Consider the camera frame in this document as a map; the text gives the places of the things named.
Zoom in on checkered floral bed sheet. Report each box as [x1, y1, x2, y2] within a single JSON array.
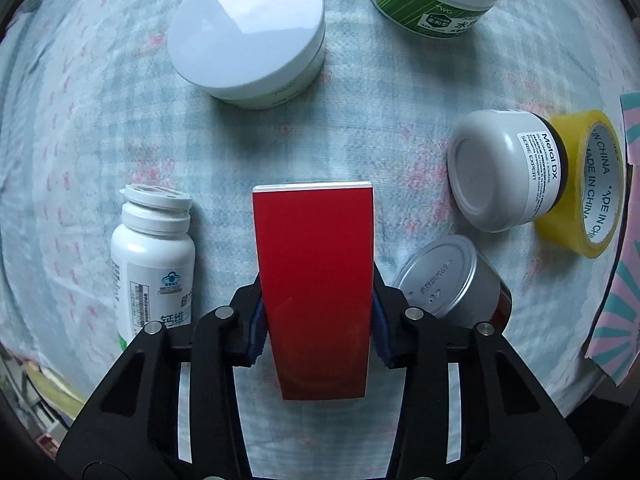
[[1, 0, 639, 413]]

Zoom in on large white lidded jar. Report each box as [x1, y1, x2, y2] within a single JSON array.
[[167, 0, 326, 110]]

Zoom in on silver red tin can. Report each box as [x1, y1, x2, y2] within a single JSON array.
[[394, 235, 512, 333]]

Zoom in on white Metal DX jar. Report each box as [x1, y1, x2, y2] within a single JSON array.
[[447, 110, 568, 233]]

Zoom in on white pill bottle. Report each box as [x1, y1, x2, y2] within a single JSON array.
[[111, 183, 195, 349]]

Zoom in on red rectangular box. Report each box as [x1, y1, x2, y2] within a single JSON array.
[[252, 181, 374, 401]]

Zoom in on yellow tape roll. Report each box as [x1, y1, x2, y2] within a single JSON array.
[[534, 110, 624, 259]]

